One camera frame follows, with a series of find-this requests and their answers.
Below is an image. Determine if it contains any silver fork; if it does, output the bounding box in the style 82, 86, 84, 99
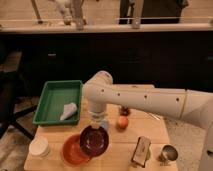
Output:
146, 112, 160, 121

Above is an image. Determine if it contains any brown pine cone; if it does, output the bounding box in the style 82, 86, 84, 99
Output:
119, 106, 131, 116

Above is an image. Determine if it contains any green plastic tray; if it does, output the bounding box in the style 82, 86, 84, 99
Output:
33, 80, 82, 126

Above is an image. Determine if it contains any silver metal cup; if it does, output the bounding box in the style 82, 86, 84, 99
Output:
159, 145, 178, 165

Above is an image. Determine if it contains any black office chair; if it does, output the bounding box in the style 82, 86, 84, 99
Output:
0, 51, 37, 139

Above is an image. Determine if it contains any white cup stack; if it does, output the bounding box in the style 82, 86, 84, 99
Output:
29, 136, 50, 157

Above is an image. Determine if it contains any blue sponge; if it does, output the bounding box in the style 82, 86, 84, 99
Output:
101, 120, 109, 132

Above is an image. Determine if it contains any orange fruit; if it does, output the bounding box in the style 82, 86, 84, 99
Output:
117, 116, 129, 129

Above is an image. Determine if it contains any white crumpled cloth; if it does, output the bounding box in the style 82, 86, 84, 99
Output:
60, 103, 77, 121

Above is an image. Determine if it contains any orange bowl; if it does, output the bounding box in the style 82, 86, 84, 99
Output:
60, 134, 91, 167

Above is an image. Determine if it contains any dark purple bowl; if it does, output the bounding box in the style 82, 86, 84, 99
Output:
80, 126, 109, 157

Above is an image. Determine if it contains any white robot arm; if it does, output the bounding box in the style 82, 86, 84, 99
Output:
82, 71, 213, 171

